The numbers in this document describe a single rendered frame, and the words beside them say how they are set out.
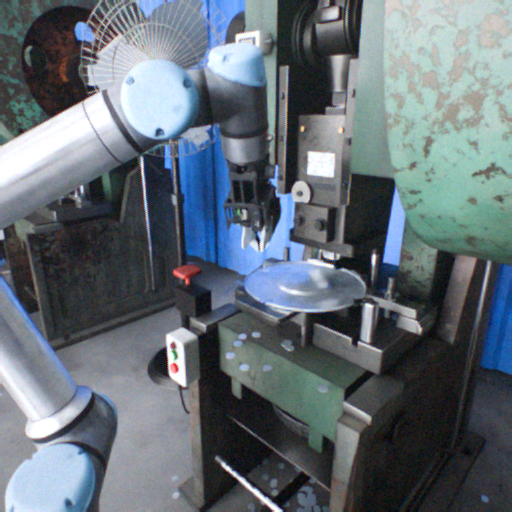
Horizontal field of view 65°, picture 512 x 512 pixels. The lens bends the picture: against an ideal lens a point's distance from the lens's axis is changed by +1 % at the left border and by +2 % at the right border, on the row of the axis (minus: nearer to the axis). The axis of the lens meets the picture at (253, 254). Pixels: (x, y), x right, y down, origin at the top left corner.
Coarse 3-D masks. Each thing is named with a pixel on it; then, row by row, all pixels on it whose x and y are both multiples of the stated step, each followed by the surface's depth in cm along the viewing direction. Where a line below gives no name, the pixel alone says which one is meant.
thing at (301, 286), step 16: (256, 272) 105; (272, 272) 105; (288, 272) 105; (304, 272) 104; (320, 272) 105; (336, 272) 105; (256, 288) 95; (272, 288) 95; (288, 288) 94; (304, 288) 94; (320, 288) 94; (336, 288) 95; (352, 288) 95; (272, 304) 86; (288, 304) 87; (304, 304) 87; (320, 304) 87; (336, 304) 87; (352, 304) 87
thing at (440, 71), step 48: (432, 0) 40; (480, 0) 37; (384, 48) 45; (432, 48) 41; (480, 48) 39; (384, 96) 47; (432, 96) 44; (480, 96) 41; (432, 144) 47; (480, 144) 43; (432, 192) 52; (480, 192) 48; (432, 240) 64; (480, 240) 56
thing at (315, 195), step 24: (312, 120) 90; (336, 120) 86; (312, 144) 91; (336, 144) 87; (312, 168) 93; (336, 168) 88; (312, 192) 94; (336, 192) 90; (312, 216) 92; (336, 216) 91; (360, 216) 94; (336, 240) 93
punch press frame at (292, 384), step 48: (288, 0) 86; (384, 0) 69; (288, 48) 89; (384, 144) 75; (384, 288) 129; (432, 288) 107; (432, 336) 121; (240, 384) 107; (288, 384) 93; (336, 384) 83; (240, 480) 116
